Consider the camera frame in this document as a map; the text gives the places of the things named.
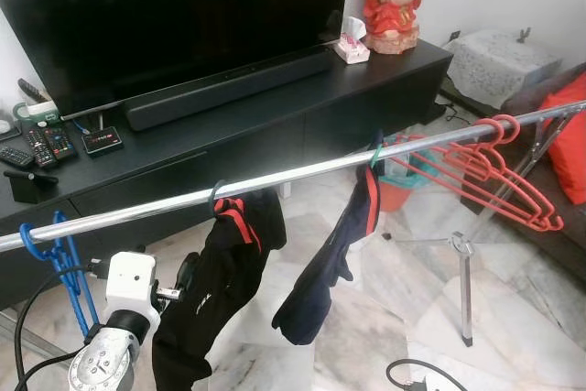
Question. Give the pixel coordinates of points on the navy polo shirt red collar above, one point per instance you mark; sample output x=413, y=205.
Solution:
x=316, y=290

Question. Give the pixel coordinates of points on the green plastic hanger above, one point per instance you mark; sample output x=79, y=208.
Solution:
x=374, y=155

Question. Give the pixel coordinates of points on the black plastic hanger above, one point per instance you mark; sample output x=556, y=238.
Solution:
x=215, y=191

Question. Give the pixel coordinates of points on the blue plastic hanger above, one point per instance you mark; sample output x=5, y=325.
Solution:
x=62, y=258

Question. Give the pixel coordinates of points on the black FSL polo shirt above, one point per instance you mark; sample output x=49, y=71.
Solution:
x=211, y=299

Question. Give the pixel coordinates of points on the silver metal clothes rack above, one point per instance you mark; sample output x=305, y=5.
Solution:
x=275, y=179

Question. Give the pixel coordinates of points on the black set-top box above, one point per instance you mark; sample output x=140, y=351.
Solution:
x=103, y=141

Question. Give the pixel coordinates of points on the black TV cabinet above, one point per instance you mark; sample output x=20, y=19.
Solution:
x=275, y=125

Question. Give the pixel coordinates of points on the black remote control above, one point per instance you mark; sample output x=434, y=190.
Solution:
x=38, y=148
x=62, y=142

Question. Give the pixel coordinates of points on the red cushion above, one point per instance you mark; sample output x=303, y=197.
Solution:
x=568, y=144

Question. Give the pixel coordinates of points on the green white mug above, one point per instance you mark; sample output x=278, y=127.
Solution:
x=37, y=114

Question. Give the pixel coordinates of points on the orange bin with teal bag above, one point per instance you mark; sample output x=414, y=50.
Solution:
x=394, y=197

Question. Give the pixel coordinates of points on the black flat television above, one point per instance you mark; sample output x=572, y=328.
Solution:
x=165, y=16

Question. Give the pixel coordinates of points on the dark brown fabric sofa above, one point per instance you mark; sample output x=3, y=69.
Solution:
x=526, y=98

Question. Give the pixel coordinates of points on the white pink tissue box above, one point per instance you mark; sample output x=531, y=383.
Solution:
x=352, y=48

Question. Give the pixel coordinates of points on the white lace covered side table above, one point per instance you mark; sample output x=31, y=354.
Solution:
x=494, y=66

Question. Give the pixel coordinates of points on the red laughing buddha statue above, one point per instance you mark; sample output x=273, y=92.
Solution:
x=394, y=6

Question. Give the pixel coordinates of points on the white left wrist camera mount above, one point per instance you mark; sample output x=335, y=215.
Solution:
x=128, y=286

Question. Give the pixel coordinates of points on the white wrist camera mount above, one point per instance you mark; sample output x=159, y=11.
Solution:
x=430, y=384
x=128, y=286

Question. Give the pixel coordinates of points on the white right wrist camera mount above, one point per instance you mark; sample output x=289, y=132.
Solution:
x=430, y=384

